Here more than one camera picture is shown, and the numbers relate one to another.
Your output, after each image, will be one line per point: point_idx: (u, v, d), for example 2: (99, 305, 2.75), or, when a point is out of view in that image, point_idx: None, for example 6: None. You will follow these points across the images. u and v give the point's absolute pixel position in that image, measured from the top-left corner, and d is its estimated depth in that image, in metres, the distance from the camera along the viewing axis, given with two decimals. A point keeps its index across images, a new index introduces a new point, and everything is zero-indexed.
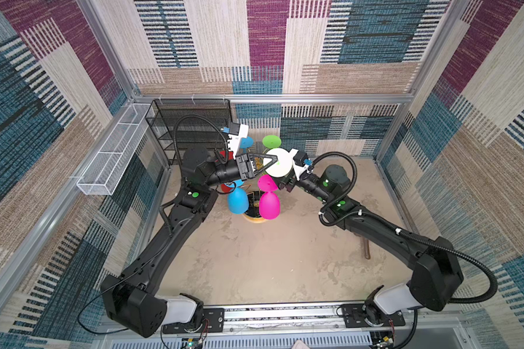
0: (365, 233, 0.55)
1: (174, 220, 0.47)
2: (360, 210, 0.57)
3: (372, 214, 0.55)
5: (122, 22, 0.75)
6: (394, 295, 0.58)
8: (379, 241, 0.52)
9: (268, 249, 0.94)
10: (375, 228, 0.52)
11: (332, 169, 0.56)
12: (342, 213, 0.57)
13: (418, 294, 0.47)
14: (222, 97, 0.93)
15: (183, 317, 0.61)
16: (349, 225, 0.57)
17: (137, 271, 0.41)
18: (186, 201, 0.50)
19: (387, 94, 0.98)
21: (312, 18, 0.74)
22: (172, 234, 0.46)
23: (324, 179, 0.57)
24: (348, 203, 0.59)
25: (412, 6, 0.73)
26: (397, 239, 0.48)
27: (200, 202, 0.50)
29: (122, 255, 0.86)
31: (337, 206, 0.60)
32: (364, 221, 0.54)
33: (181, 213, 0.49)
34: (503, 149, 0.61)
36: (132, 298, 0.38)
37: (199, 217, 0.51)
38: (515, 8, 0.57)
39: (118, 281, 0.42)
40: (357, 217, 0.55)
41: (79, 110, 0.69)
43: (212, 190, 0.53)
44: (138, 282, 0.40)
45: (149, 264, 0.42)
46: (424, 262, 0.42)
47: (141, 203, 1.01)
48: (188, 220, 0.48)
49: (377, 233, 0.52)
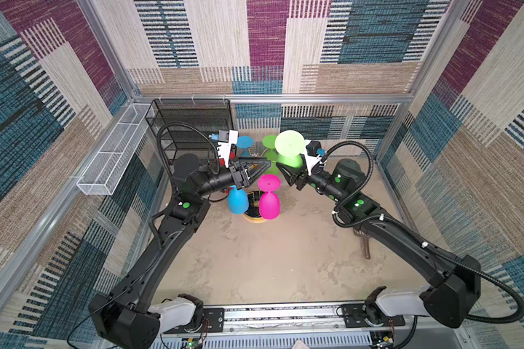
0: (383, 239, 0.51)
1: (164, 233, 0.46)
2: (383, 214, 0.52)
3: (394, 221, 0.50)
5: (122, 22, 0.75)
6: (399, 299, 0.57)
8: (399, 249, 0.48)
9: (268, 249, 0.94)
10: (397, 237, 0.48)
11: (345, 165, 0.52)
12: (357, 213, 0.53)
13: (432, 309, 0.46)
14: (222, 97, 0.93)
15: (179, 321, 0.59)
16: (367, 228, 0.53)
17: (126, 289, 0.40)
18: (177, 211, 0.49)
19: (387, 94, 0.98)
21: (312, 19, 0.74)
22: (162, 248, 0.44)
23: (337, 174, 0.53)
24: (366, 203, 0.54)
25: (412, 6, 0.73)
26: (422, 254, 0.45)
27: (191, 212, 0.49)
29: (122, 255, 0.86)
31: (355, 206, 0.54)
32: (384, 228, 0.49)
33: (172, 225, 0.47)
34: (503, 149, 0.61)
36: (121, 318, 0.37)
37: (191, 227, 0.50)
38: (515, 8, 0.57)
39: (107, 301, 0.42)
40: (378, 222, 0.50)
41: (79, 110, 0.69)
43: (205, 200, 0.51)
44: (128, 301, 0.38)
45: (139, 281, 0.41)
46: (453, 285, 0.40)
47: (141, 203, 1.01)
48: (180, 233, 0.47)
49: (397, 241, 0.48)
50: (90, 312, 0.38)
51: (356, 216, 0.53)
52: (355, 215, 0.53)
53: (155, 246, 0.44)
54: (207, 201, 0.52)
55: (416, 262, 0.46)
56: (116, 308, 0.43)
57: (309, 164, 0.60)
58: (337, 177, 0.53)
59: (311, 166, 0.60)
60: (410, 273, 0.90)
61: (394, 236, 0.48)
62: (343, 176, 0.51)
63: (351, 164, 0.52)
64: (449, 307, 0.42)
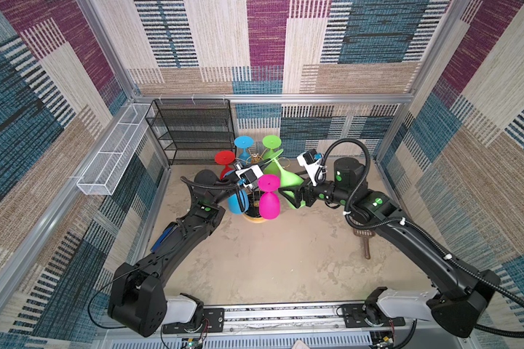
0: (399, 243, 0.47)
1: (188, 225, 0.53)
2: (404, 219, 0.47)
3: (416, 228, 0.46)
5: (122, 22, 0.75)
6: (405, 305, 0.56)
8: (415, 256, 0.45)
9: (268, 249, 0.93)
10: (418, 246, 0.44)
11: (342, 161, 0.52)
12: (373, 211, 0.48)
13: (441, 318, 0.45)
14: (222, 97, 0.93)
15: (178, 318, 0.59)
16: (384, 232, 0.48)
17: (152, 262, 0.44)
18: (199, 213, 0.57)
19: (387, 94, 0.98)
21: (312, 19, 0.74)
22: (185, 235, 0.51)
23: (336, 174, 0.52)
24: (384, 203, 0.49)
25: (412, 6, 0.73)
26: (444, 266, 0.42)
27: (212, 214, 0.57)
29: (122, 255, 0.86)
31: (372, 205, 0.49)
32: (405, 234, 0.45)
33: (194, 220, 0.55)
34: (503, 149, 0.61)
36: (145, 285, 0.40)
37: (209, 228, 0.58)
38: (515, 8, 0.57)
39: (132, 270, 0.43)
40: (398, 227, 0.46)
41: (79, 110, 0.69)
43: (222, 206, 0.59)
44: (152, 270, 0.43)
45: (163, 257, 0.46)
46: (474, 302, 0.38)
47: (141, 203, 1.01)
48: (201, 226, 0.54)
49: (418, 250, 0.44)
50: (115, 278, 0.42)
51: (372, 215, 0.48)
52: (371, 213, 0.48)
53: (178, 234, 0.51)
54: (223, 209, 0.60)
55: (434, 272, 0.43)
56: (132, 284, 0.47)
57: (310, 173, 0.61)
58: (336, 174, 0.52)
59: (314, 174, 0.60)
60: (410, 273, 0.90)
61: (415, 244, 0.44)
62: (342, 171, 0.50)
63: (347, 159, 0.52)
64: (461, 321, 0.41)
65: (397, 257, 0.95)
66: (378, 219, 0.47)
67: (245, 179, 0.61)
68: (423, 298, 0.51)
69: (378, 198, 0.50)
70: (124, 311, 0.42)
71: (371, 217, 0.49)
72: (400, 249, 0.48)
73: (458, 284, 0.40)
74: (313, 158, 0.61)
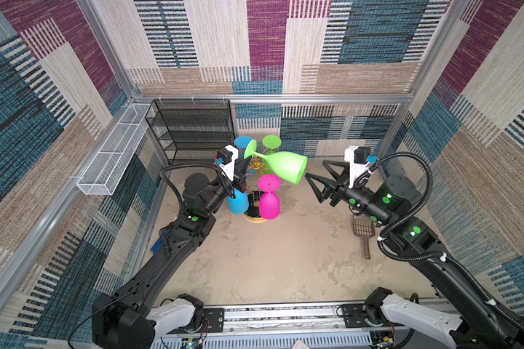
0: (436, 276, 0.44)
1: (173, 241, 0.49)
2: (445, 255, 0.43)
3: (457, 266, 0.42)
5: (122, 22, 0.75)
6: (416, 321, 0.55)
8: (453, 292, 0.42)
9: (268, 249, 0.93)
10: (458, 284, 0.41)
11: (397, 184, 0.43)
12: (410, 242, 0.44)
13: None
14: (222, 97, 0.93)
15: (177, 324, 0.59)
16: (421, 263, 0.44)
17: (132, 291, 0.41)
18: (185, 224, 0.53)
19: (387, 94, 0.98)
21: (312, 19, 0.74)
22: (169, 255, 0.47)
23: (385, 195, 0.44)
24: (422, 233, 0.45)
25: (412, 6, 0.73)
26: (485, 310, 0.39)
27: (199, 226, 0.53)
29: (122, 255, 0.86)
31: (409, 233, 0.45)
32: (444, 272, 0.42)
33: (180, 234, 0.51)
34: (503, 149, 0.61)
36: (124, 318, 0.37)
37: (197, 241, 0.53)
38: (515, 8, 0.57)
39: (110, 302, 0.42)
40: (437, 264, 0.42)
41: (79, 110, 0.69)
43: (212, 215, 0.55)
44: (132, 302, 0.40)
45: (145, 283, 0.42)
46: None
47: (141, 203, 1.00)
48: (186, 243, 0.50)
49: (457, 288, 0.41)
50: (93, 312, 0.39)
51: (410, 246, 0.44)
52: (407, 243, 0.44)
53: (161, 255, 0.47)
54: (212, 217, 0.56)
55: (471, 311, 0.41)
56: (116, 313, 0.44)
57: (353, 173, 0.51)
58: (385, 195, 0.44)
59: (354, 177, 0.52)
60: (410, 273, 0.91)
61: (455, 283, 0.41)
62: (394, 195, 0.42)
63: (405, 184, 0.43)
64: None
65: None
66: (415, 252, 0.44)
67: (223, 158, 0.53)
68: (443, 324, 0.50)
69: (416, 225, 0.46)
70: (108, 340, 0.40)
71: (407, 246, 0.45)
72: (438, 281, 0.44)
73: (498, 331, 0.38)
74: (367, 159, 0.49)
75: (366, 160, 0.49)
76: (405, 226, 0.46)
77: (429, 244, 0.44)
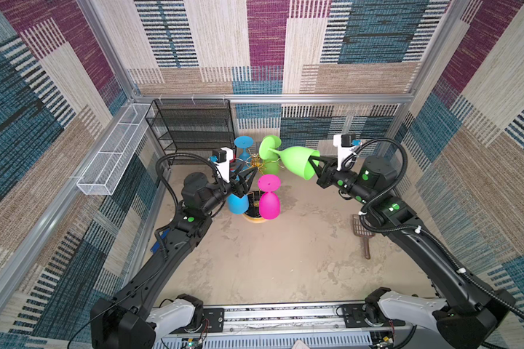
0: (410, 251, 0.47)
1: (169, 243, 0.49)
2: (419, 227, 0.46)
3: (431, 237, 0.45)
5: (122, 22, 0.75)
6: (407, 310, 0.56)
8: (428, 267, 0.45)
9: (268, 249, 0.93)
10: (431, 256, 0.43)
11: (373, 161, 0.48)
12: (388, 217, 0.47)
13: (448, 331, 0.44)
14: (222, 97, 0.93)
15: (179, 324, 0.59)
16: (397, 238, 0.48)
17: (130, 294, 0.41)
18: (182, 225, 0.53)
19: (387, 94, 0.98)
21: (312, 19, 0.74)
22: (167, 257, 0.47)
23: (364, 172, 0.49)
24: (402, 210, 0.48)
25: (412, 6, 0.73)
26: (455, 279, 0.41)
27: (196, 226, 0.52)
29: (123, 255, 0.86)
31: (388, 209, 0.48)
32: (418, 243, 0.45)
33: (177, 235, 0.50)
34: (503, 149, 0.61)
36: (124, 323, 0.37)
37: (194, 241, 0.53)
38: (515, 8, 0.57)
39: (109, 306, 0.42)
40: (412, 235, 0.45)
41: (79, 110, 0.69)
43: (208, 215, 0.55)
44: (130, 305, 0.40)
45: (143, 286, 0.42)
46: (482, 319, 0.37)
47: (141, 203, 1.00)
48: (184, 243, 0.50)
49: (430, 259, 0.44)
50: (92, 317, 0.38)
51: (388, 219, 0.48)
52: (386, 217, 0.48)
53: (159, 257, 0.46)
54: (209, 218, 0.56)
55: (444, 283, 0.43)
56: (115, 316, 0.44)
57: (340, 156, 0.60)
58: (364, 173, 0.49)
59: (341, 159, 0.59)
60: (410, 274, 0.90)
61: (427, 254, 0.44)
62: (371, 172, 0.47)
63: (380, 161, 0.48)
64: (466, 336, 0.40)
65: (397, 257, 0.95)
66: (391, 225, 0.48)
67: (218, 158, 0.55)
68: (429, 307, 0.51)
69: (395, 203, 0.50)
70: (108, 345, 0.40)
71: (386, 221, 0.49)
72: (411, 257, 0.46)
73: (468, 299, 0.39)
74: (351, 142, 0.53)
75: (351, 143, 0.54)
76: (382, 203, 0.50)
77: (407, 219, 0.47)
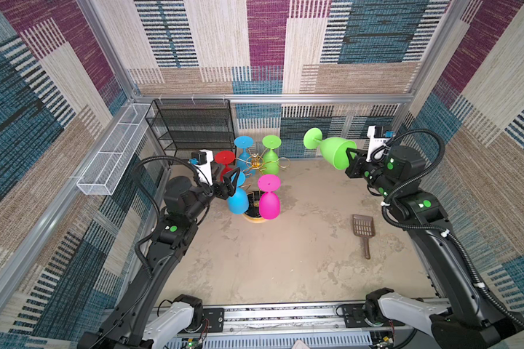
0: (429, 252, 0.44)
1: (153, 259, 0.46)
2: (447, 231, 0.42)
3: (458, 245, 0.41)
5: (122, 22, 0.75)
6: (407, 312, 0.55)
8: (442, 271, 0.42)
9: (268, 249, 0.93)
10: (450, 262, 0.41)
11: (402, 150, 0.46)
12: (416, 212, 0.43)
13: (441, 334, 0.44)
14: (222, 97, 0.93)
15: (180, 327, 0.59)
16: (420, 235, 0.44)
17: (118, 323, 0.39)
18: (165, 236, 0.49)
19: (387, 94, 0.98)
21: (312, 19, 0.74)
22: (152, 275, 0.44)
23: (389, 161, 0.47)
24: (432, 208, 0.44)
25: (412, 6, 0.73)
26: (470, 291, 0.39)
27: (180, 236, 0.49)
29: (123, 255, 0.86)
31: (417, 204, 0.44)
32: (441, 247, 0.42)
33: (160, 250, 0.47)
34: (503, 149, 0.61)
36: None
37: (181, 251, 0.50)
38: (515, 8, 0.57)
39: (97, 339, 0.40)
40: (437, 238, 0.42)
41: (79, 110, 0.69)
43: (194, 221, 0.53)
44: (119, 335, 0.38)
45: (129, 313, 0.40)
46: (486, 335, 0.36)
47: (141, 203, 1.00)
48: (169, 258, 0.47)
49: (448, 265, 0.41)
50: None
51: (414, 215, 0.44)
52: (412, 212, 0.44)
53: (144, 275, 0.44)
54: (194, 225, 0.53)
55: (453, 291, 0.41)
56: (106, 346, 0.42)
57: (370, 146, 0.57)
58: (389, 161, 0.47)
59: (372, 149, 0.59)
60: (410, 274, 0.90)
61: (447, 260, 0.41)
62: (397, 161, 0.45)
63: (410, 150, 0.46)
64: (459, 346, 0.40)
65: (397, 257, 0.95)
66: (417, 222, 0.44)
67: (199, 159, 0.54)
68: (427, 310, 0.51)
69: (426, 200, 0.45)
70: None
71: (411, 216, 0.45)
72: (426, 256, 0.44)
73: (477, 313, 0.38)
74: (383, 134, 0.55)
75: (384, 134, 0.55)
76: (410, 197, 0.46)
77: (436, 219, 0.43)
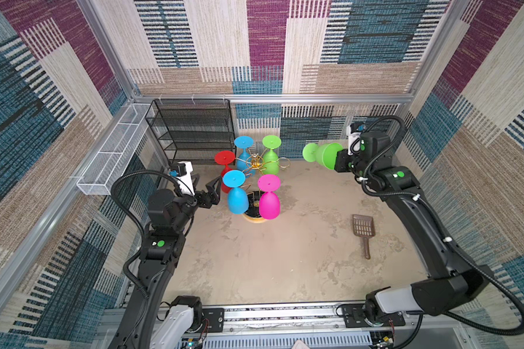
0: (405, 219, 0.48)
1: (145, 278, 0.45)
2: (417, 195, 0.47)
3: (427, 206, 0.46)
5: (122, 22, 0.75)
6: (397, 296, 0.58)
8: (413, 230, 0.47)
9: (268, 249, 0.93)
10: (419, 220, 0.45)
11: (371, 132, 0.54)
12: (390, 181, 0.48)
13: (418, 293, 0.47)
14: (222, 97, 0.93)
15: (183, 329, 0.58)
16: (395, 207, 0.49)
17: None
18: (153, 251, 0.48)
19: (387, 94, 0.98)
21: (312, 19, 0.74)
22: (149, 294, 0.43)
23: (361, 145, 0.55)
24: (406, 178, 0.49)
25: (412, 6, 0.73)
26: (439, 246, 0.42)
27: (169, 249, 0.49)
29: (123, 255, 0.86)
31: (391, 175, 0.49)
32: (412, 210, 0.46)
33: (151, 267, 0.46)
34: (503, 149, 0.61)
36: None
37: (172, 264, 0.50)
38: (515, 8, 0.57)
39: None
40: (409, 201, 0.46)
41: (79, 110, 0.69)
43: (180, 232, 0.52)
44: None
45: (132, 335, 0.39)
46: (454, 283, 0.39)
47: (141, 203, 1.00)
48: (162, 273, 0.46)
49: (418, 223, 0.45)
50: None
51: (388, 185, 0.49)
52: (386, 182, 0.49)
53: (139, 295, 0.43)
54: (181, 236, 0.52)
55: (425, 249, 0.45)
56: None
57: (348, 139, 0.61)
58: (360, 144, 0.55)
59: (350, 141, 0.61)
60: (410, 274, 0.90)
61: (416, 219, 0.45)
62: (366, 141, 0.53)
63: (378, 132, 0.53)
64: (435, 303, 0.43)
65: (397, 257, 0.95)
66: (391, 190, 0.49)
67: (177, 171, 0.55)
68: None
69: (401, 171, 0.49)
70: None
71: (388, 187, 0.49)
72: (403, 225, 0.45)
73: (445, 265, 0.41)
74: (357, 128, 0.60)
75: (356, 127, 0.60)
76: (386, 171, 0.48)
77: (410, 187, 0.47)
